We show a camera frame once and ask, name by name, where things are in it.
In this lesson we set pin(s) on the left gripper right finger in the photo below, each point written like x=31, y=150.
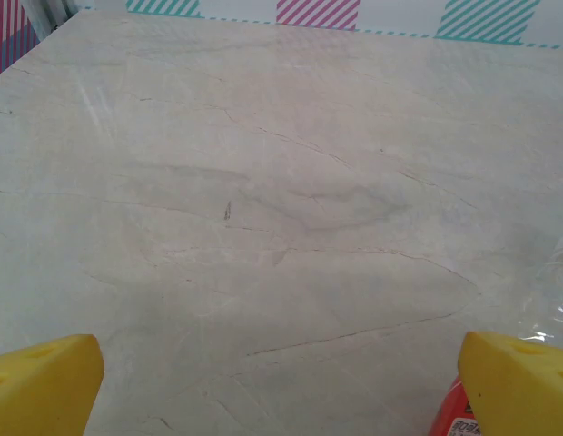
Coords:
x=522, y=395

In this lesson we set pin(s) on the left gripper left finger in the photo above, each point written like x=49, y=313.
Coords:
x=36, y=390

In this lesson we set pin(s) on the large red-label bottle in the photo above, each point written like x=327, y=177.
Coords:
x=451, y=409

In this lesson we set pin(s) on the clear bottle with white label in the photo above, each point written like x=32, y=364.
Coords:
x=558, y=290

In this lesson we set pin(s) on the aluminium frame post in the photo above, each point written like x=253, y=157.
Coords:
x=50, y=16

